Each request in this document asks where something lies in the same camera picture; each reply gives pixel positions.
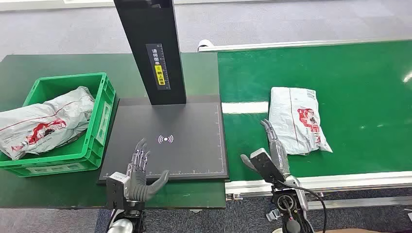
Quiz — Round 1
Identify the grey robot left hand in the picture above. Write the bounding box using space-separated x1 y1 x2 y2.
126 138 170 202

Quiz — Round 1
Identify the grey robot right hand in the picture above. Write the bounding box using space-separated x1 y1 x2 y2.
240 119 291 177

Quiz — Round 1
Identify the small white mailer bag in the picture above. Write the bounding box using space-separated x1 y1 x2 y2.
268 86 333 156

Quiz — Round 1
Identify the green conveyor belt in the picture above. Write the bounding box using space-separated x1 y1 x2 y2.
217 40 412 183

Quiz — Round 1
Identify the green plastic crate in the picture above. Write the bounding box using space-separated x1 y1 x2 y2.
0 72 117 178

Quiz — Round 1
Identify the white crumpled mailer bag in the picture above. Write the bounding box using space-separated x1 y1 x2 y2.
0 85 96 161

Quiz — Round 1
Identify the label with yellow patch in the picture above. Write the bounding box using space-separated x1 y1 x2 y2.
145 43 171 91

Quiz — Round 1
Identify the white roller end cap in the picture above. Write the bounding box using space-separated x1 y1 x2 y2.
197 39 214 53

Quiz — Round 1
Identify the black scanner column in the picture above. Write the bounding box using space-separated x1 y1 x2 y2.
113 0 188 106

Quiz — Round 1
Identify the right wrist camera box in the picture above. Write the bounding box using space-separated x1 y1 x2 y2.
249 148 287 185

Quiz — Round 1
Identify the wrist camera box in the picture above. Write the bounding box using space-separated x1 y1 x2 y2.
249 148 287 185
105 171 130 210

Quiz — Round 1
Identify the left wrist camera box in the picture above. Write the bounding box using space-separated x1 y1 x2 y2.
105 171 130 210

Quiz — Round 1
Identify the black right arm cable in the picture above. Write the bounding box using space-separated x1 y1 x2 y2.
276 180 327 233

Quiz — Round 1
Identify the aluminium conveyor frame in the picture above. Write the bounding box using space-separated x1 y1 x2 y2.
197 38 412 213

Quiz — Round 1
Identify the black scanner base plate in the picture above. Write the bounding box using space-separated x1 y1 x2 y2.
97 95 230 184

